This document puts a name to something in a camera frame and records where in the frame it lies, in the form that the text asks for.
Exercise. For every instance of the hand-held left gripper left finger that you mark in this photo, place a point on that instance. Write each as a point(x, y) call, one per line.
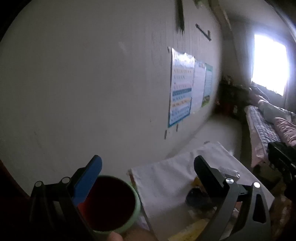
point(89, 178)

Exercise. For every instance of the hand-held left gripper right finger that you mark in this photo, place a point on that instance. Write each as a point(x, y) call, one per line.
point(208, 176)

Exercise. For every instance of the green bin with red inside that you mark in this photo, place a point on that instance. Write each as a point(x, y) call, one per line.
point(111, 204)

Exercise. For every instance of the small yellow wrapper piece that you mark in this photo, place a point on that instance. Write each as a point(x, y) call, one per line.
point(197, 182)

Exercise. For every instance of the silver plastic wrapper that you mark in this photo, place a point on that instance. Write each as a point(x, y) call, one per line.
point(227, 172)

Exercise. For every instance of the pink blanket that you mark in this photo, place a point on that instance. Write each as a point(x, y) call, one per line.
point(286, 129)

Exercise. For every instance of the white table cloth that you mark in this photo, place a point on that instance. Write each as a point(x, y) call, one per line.
point(166, 176)

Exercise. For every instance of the light grey pillow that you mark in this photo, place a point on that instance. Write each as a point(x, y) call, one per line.
point(270, 111)

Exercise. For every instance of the yellow printed wrapper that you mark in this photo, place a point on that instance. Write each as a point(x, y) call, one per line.
point(192, 229)

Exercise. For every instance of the dark cluttered cabinet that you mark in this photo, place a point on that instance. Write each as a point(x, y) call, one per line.
point(231, 97)

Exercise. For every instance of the bright window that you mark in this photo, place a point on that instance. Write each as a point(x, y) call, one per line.
point(270, 67)

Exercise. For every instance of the green wall poster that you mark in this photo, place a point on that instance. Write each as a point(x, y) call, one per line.
point(207, 85)

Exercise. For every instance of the white wall poster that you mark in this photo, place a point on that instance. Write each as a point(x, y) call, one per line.
point(200, 85)

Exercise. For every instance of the blue chart wall poster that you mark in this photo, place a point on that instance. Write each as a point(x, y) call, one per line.
point(181, 88)

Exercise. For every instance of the black wall hook rail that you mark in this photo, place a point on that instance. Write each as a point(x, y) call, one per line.
point(203, 32)

